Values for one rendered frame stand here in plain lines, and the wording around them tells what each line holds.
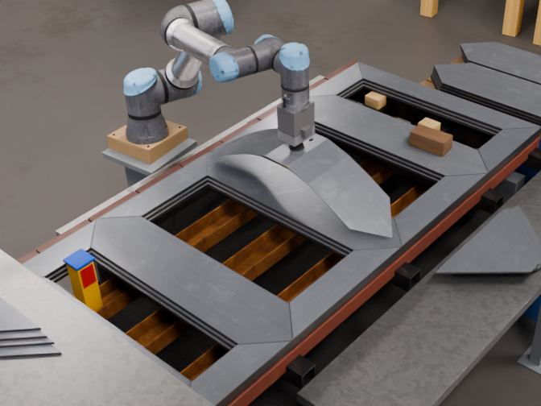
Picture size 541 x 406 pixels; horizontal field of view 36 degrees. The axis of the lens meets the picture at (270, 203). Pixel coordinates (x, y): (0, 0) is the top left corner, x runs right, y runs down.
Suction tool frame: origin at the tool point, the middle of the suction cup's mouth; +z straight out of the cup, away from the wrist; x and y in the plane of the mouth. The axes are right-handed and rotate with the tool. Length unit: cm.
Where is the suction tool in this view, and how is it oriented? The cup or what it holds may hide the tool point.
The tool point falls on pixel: (296, 151)
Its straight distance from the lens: 233.7
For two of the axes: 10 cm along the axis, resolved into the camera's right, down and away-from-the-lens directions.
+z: 0.4, 8.0, 6.0
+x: -7.3, -3.9, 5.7
